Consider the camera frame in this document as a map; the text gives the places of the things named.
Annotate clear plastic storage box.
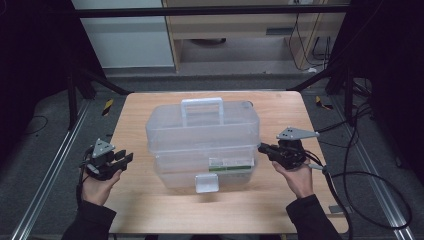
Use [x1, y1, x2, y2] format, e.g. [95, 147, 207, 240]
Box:
[145, 97, 261, 194]

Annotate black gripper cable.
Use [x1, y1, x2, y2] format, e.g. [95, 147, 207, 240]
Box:
[75, 146, 95, 205]
[303, 150, 413, 240]

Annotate person's right hand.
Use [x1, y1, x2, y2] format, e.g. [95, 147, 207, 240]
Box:
[271, 160, 315, 200]

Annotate black floor cable bundle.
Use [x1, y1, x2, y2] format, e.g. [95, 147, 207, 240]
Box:
[314, 79, 376, 149]

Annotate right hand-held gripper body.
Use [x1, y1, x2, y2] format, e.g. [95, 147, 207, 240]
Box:
[275, 126, 320, 171]

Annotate small grey tape piece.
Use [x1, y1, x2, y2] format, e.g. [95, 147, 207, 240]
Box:
[328, 204, 352, 215]

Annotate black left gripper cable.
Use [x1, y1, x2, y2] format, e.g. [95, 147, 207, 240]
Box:
[75, 146, 95, 205]

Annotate green white medicine box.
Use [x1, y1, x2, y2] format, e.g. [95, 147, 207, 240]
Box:
[208, 157, 255, 173]

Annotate black horizontal frame bar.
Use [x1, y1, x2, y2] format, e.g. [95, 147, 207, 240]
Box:
[71, 4, 351, 19]

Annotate light wooden desk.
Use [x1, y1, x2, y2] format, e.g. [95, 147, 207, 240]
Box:
[162, 0, 348, 73]

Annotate thin black floor cable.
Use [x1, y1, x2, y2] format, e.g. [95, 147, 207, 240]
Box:
[20, 114, 50, 136]

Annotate yellow black tape strip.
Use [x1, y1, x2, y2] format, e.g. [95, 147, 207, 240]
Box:
[315, 95, 334, 111]
[101, 98, 115, 117]

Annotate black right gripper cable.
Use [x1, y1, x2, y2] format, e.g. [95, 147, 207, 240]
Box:
[303, 150, 413, 240]

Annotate black hanging desk cables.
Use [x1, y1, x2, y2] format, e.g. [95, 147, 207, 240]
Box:
[288, 13, 334, 73]

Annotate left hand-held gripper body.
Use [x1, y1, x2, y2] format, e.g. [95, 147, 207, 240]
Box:
[82, 138, 118, 182]

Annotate person's left hand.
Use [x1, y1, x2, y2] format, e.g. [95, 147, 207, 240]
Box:
[80, 169, 123, 207]

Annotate aluminium floor rail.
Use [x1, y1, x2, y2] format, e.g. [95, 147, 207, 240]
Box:
[329, 96, 416, 240]
[9, 99, 92, 240]

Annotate black curtain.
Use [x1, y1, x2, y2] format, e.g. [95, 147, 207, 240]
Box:
[328, 0, 424, 186]
[0, 0, 108, 164]

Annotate black metal stand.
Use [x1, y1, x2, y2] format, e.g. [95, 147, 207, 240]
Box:
[65, 63, 133, 132]
[286, 61, 357, 127]

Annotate white cabinet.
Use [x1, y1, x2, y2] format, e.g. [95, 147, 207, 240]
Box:
[71, 0, 175, 70]

